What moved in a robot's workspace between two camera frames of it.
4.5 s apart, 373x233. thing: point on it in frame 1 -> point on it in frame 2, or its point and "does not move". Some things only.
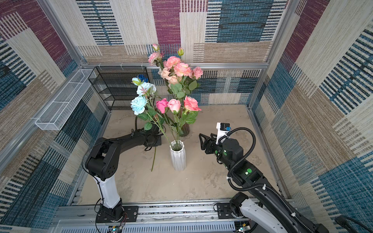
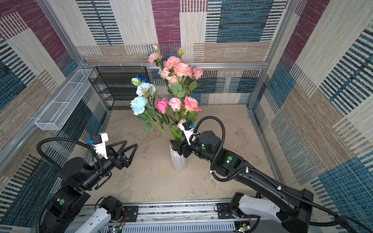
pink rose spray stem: [197, 72] does not move
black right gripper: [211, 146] -> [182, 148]
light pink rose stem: [174, 105] does not move
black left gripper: [160, 142] -> [121, 162]
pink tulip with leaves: [154, 159] -> [178, 133]
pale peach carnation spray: [155, 58] does not move
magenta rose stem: [162, 106] does not move
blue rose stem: [143, 78] does not move
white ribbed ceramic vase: [178, 155] does not move
